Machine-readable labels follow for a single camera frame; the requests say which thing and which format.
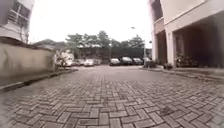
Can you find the row of parked cars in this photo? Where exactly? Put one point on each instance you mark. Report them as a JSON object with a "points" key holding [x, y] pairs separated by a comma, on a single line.
{"points": [[115, 61]]}

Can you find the row of trees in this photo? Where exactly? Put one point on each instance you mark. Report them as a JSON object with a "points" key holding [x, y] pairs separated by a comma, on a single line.
{"points": [[100, 41]]}

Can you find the grey brick paved road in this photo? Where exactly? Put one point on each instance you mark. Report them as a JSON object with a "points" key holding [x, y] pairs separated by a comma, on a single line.
{"points": [[113, 96]]}

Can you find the street lamp pole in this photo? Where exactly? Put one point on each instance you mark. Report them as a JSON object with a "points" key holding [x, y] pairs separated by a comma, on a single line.
{"points": [[144, 46]]}

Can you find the green bush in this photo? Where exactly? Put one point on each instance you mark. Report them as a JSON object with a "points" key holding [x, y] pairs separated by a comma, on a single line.
{"points": [[150, 64]]}

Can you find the raised pavement beside buildings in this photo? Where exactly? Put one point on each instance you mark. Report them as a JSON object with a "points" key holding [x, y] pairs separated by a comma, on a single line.
{"points": [[196, 74]]}

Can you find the white building with windows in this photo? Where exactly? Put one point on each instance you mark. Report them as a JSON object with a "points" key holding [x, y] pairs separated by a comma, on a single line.
{"points": [[18, 16]]}

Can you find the dark boundary wall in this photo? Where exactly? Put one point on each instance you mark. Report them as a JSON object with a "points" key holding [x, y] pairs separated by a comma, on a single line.
{"points": [[100, 53]]}

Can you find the concrete kerb beside wall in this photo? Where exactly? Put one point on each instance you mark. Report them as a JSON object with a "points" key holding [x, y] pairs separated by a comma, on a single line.
{"points": [[33, 80]]}

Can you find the grey concrete boundary wall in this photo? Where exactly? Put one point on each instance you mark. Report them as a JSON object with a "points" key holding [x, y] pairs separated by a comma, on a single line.
{"points": [[23, 61]]}

